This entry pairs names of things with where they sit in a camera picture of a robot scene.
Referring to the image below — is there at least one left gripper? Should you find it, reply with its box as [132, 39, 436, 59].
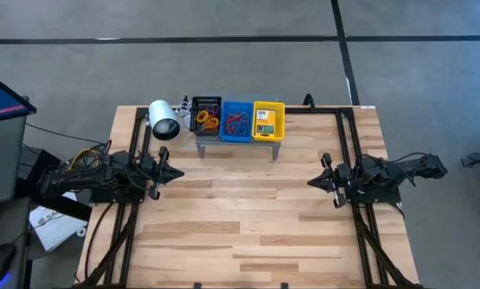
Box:
[137, 146, 185, 201]

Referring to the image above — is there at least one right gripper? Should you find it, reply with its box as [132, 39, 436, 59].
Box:
[307, 153, 357, 209]

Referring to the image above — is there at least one black plastic basket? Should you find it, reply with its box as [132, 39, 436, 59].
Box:
[189, 95, 223, 136]

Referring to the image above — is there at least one blue plastic basket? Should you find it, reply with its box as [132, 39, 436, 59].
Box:
[218, 100, 255, 144]

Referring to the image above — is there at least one yellow plastic basket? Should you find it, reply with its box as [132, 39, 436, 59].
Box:
[251, 100, 286, 144]

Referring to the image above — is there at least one red rubber band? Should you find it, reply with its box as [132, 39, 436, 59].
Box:
[225, 112, 250, 136]

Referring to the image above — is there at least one white cylindrical spotlight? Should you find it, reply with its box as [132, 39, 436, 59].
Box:
[147, 99, 182, 141]

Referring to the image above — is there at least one grey perforated metal riser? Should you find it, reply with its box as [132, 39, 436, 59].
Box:
[194, 94, 282, 161]

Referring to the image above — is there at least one black stand bar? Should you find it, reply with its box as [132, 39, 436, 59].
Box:
[14, 146, 92, 222]

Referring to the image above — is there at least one white paper booklet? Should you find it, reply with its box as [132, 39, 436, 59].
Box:
[28, 192, 89, 253]

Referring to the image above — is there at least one grey cabinet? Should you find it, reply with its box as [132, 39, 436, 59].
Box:
[0, 115, 28, 206]

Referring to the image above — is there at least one black aluminium table frame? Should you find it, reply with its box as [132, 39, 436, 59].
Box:
[77, 104, 421, 289]

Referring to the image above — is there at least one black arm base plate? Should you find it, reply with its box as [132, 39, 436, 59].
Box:
[87, 182, 147, 205]
[342, 172, 402, 205]

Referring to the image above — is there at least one white cable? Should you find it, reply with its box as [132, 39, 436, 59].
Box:
[174, 100, 199, 152]

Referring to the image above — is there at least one yellow cable loop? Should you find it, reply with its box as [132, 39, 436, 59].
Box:
[67, 147, 103, 172]

